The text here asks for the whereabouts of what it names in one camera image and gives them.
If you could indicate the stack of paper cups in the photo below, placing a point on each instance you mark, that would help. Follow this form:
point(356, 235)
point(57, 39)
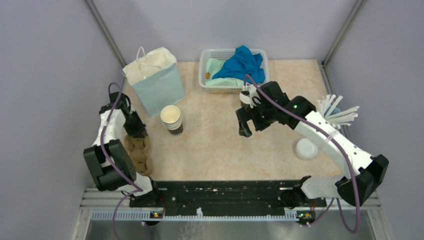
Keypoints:
point(172, 120)

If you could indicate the blue cloth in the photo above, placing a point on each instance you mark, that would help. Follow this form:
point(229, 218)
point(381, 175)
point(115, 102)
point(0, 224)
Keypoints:
point(242, 63)

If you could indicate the pale blue paper bag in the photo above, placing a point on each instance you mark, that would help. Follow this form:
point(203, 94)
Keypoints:
point(154, 76)

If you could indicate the white plastic basket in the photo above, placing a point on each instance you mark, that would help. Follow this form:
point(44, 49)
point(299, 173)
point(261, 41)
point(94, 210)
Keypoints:
point(224, 54)

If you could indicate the stack of white lids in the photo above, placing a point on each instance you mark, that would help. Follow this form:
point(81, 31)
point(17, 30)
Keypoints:
point(306, 149)

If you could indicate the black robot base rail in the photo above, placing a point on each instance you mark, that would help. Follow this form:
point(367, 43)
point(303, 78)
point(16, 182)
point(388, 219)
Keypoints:
point(209, 201)

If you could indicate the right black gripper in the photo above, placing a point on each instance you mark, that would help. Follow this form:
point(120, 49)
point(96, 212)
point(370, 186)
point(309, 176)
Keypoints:
point(244, 115)

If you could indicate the mint green cloth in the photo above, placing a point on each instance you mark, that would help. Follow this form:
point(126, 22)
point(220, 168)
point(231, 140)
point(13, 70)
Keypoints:
point(213, 66)

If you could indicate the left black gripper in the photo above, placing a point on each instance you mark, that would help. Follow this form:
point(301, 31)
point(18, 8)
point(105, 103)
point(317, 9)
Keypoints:
point(136, 132)

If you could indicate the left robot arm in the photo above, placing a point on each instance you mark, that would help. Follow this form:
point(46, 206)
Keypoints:
point(108, 160)

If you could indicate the brown cardboard cup carrier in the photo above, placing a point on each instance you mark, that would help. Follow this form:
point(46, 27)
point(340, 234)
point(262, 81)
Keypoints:
point(138, 149)

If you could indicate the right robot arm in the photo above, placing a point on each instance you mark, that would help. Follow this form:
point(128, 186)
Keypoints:
point(362, 172)

